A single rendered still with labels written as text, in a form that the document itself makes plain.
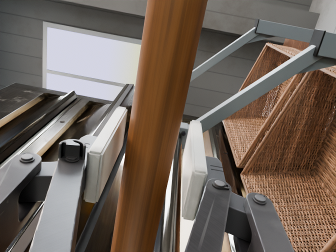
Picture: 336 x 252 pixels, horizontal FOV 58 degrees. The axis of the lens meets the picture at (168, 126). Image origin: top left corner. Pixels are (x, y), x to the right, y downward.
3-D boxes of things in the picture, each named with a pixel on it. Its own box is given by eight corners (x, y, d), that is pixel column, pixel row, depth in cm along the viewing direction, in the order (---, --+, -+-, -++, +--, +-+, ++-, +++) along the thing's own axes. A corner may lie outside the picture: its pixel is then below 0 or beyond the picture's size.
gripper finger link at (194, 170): (192, 170, 15) (208, 173, 15) (190, 119, 21) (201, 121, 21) (181, 220, 16) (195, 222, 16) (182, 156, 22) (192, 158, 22)
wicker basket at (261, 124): (300, 182, 126) (235, 170, 125) (267, 129, 178) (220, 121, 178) (347, 67, 107) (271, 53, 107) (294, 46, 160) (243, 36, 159)
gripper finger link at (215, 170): (206, 207, 13) (272, 219, 13) (200, 154, 18) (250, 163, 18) (199, 233, 14) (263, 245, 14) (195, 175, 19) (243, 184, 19)
